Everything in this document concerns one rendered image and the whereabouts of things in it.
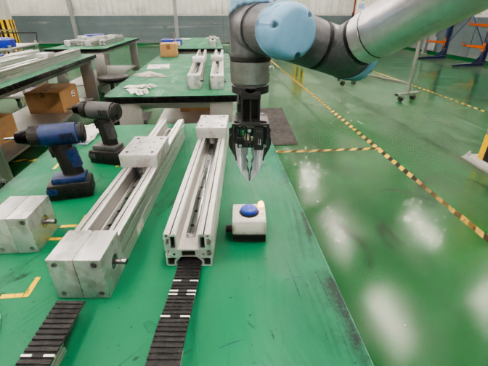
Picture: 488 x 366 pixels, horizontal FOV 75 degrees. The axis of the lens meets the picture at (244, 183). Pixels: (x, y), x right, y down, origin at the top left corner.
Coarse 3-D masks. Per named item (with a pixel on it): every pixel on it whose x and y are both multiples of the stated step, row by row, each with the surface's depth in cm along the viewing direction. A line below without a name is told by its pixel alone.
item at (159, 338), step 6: (156, 336) 51; (162, 336) 51; (168, 336) 51; (174, 336) 51; (180, 336) 51; (156, 342) 50; (162, 342) 50; (168, 342) 50; (174, 342) 50; (180, 342) 50
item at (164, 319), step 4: (160, 316) 55; (164, 316) 55; (168, 316) 55; (172, 316) 55; (176, 316) 55; (180, 316) 55; (184, 316) 55; (188, 316) 55; (160, 320) 54; (164, 320) 54; (168, 320) 54; (172, 320) 54; (176, 320) 54; (180, 320) 54; (184, 320) 54; (188, 320) 54; (188, 324) 54
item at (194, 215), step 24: (216, 144) 122; (192, 168) 93; (216, 168) 93; (192, 192) 87; (216, 192) 81; (192, 216) 76; (216, 216) 81; (168, 240) 66; (192, 240) 70; (168, 264) 69
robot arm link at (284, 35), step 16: (288, 0) 45; (256, 16) 47; (272, 16) 43; (288, 16) 42; (304, 16) 43; (256, 32) 46; (272, 32) 43; (288, 32) 43; (304, 32) 44; (320, 32) 47; (256, 48) 49; (272, 48) 44; (288, 48) 44; (304, 48) 45; (320, 48) 48; (304, 64) 51
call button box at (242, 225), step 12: (240, 204) 81; (240, 216) 76; (252, 216) 75; (264, 216) 76; (228, 228) 79; (240, 228) 75; (252, 228) 75; (264, 228) 75; (240, 240) 76; (252, 240) 76; (264, 240) 76
